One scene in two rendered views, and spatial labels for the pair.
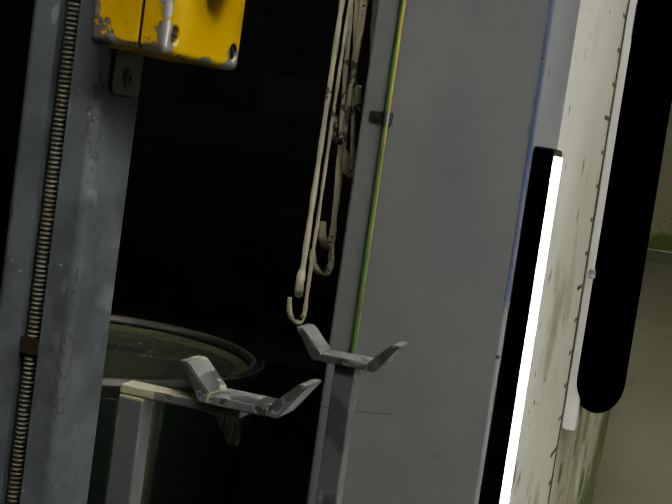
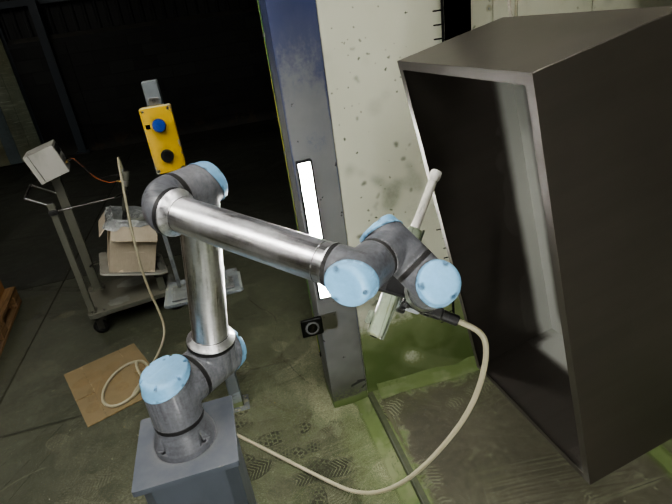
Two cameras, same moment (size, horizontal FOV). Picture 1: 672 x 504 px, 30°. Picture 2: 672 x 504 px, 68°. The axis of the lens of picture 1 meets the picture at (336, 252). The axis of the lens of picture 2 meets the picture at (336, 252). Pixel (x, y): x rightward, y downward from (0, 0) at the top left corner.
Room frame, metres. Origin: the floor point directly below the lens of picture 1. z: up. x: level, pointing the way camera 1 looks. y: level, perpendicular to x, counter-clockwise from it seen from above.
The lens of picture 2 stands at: (0.40, -1.96, 1.77)
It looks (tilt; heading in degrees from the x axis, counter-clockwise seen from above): 25 degrees down; 61
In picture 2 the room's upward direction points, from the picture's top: 8 degrees counter-clockwise
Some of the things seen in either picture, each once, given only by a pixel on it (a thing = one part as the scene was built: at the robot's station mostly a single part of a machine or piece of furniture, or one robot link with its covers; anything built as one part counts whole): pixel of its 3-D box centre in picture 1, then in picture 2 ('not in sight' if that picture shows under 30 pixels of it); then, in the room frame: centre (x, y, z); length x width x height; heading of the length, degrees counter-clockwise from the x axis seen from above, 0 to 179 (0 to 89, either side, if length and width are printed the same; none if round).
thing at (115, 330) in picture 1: (79, 351); not in sight; (1.97, 0.38, 0.86); 0.54 x 0.54 x 0.01
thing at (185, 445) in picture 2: not in sight; (182, 427); (0.50, -0.63, 0.69); 0.19 x 0.19 x 0.10
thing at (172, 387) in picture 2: not in sight; (172, 390); (0.51, -0.62, 0.83); 0.17 x 0.15 x 0.18; 25
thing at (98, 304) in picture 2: not in sight; (105, 231); (0.63, 1.72, 0.64); 0.73 x 0.50 x 1.27; 173
